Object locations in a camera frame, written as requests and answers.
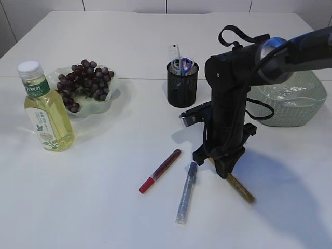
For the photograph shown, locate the pink purple scissors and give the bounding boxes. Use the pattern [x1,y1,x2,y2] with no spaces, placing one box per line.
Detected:
[171,58,182,72]

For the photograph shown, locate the clear plastic sheet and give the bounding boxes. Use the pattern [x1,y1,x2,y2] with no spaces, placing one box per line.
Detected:
[266,86,306,100]

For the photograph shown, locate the green plastic woven basket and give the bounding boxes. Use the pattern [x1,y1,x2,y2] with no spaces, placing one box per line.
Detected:
[248,71,327,127]

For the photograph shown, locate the red crayon pen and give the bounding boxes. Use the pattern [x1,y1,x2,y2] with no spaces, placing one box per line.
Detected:
[139,149,182,194]

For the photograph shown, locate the purple artificial grape bunch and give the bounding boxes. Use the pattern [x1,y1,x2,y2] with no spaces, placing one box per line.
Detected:
[56,59,115,113]

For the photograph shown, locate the blue black right robot arm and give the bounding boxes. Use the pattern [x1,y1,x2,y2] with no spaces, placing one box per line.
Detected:
[192,25,331,178]

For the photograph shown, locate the blue scissors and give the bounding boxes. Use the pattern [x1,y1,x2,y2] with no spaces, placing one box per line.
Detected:
[179,57,194,76]

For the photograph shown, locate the black mesh pen holder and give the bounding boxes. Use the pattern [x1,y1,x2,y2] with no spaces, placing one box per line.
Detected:
[167,62,199,108]

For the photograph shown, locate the gold glitter pen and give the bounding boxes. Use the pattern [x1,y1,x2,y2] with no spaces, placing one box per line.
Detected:
[209,158,256,204]

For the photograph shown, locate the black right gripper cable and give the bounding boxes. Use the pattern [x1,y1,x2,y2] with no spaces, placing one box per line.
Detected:
[202,25,294,159]

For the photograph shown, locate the yellow tea bottle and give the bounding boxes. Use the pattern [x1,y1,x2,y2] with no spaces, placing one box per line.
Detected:
[17,61,75,152]

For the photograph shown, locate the blue glitter pen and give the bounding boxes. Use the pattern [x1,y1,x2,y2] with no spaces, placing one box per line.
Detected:
[175,162,197,224]

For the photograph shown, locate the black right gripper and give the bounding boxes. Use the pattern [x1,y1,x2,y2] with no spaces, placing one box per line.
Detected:
[193,48,257,179]

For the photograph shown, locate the clear plastic ruler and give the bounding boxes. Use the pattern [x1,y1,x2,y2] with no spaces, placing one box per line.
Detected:
[168,44,181,61]

